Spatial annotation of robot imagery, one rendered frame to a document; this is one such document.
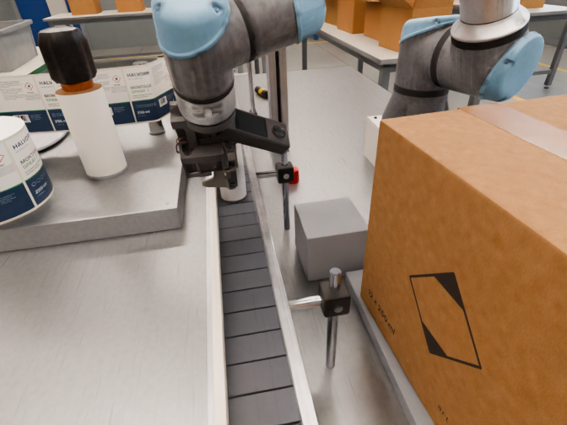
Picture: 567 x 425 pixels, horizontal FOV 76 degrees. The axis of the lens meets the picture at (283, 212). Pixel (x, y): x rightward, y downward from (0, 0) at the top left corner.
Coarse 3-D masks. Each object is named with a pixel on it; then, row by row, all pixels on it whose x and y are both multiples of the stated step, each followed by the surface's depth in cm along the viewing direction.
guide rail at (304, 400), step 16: (256, 192) 58; (256, 208) 54; (272, 240) 47; (272, 256) 45; (272, 272) 42; (288, 304) 38; (288, 320) 37; (288, 336) 35; (288, 352) 34; (304, 368) 32; (304, 384) 31; (304, 400) 30; (304, 416) 29
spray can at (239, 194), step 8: (240, 144) 66; (240, 152) 66; (240, 160) 67; (240, 168) 68; (240, 176) 68; (240, 184) 69; (224, 192) 70; (232, 192) 69; (240, 192) 70; (224, 200) 71; (232, 200) 70; (240, 200) 71
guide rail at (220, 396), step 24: (216, 192) 70; (216, 216) 61; (216, 240) 55; (216, 264) 51; (216, 288) 47; (216, 312) 44; (216, 336) 41; (216, 360) 39; (216, 384) 36; (216, 408) 34
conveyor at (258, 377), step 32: (224, 224) 65; (256, 224) 64; (224, 256) 58; (256, 256) 57; (224, 288) 52; (256, 288) 52; (224, 320) 47; (256, 320) 47; (256, 352) 43; (256, 384) 40; (288, 384) 40; (256, 416) 37; (288, 416) 37
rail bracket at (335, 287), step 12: (336, 276) 37; (324, 288) 39; (336, 288) 38; (288, 300) 39; (300, 300) 39; (312, 300) 39; (324, 300) 38; (336, 300) 38; (348, 300) 38; (324, 312) 39; (336, 312) 39; (348, 312) 39; (336, 324) 42; (336, 336) 43
